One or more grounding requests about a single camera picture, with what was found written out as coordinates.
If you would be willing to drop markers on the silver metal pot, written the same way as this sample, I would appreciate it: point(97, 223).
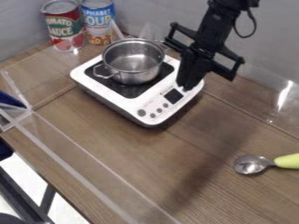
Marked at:
point(131, 61)

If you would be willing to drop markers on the white and black stove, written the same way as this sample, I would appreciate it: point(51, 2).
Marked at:
point(147, 104)

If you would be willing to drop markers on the black metal table frame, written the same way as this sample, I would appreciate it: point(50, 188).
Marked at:
point(33, 213)

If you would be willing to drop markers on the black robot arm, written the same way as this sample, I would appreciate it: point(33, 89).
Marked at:
point(245, 5)

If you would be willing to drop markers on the alphabet soup can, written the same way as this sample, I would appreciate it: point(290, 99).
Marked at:
point(98, 14)

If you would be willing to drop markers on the clear acrylic barrier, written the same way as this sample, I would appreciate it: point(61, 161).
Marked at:
point(98, 167)

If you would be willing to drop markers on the tomato sauce can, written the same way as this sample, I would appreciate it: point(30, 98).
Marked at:
point(62, 14)

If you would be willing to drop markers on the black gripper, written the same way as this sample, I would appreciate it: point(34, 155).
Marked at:
point(200, 45)

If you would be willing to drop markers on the spoon with yellow handle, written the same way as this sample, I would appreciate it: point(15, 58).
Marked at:
point(252, 164)

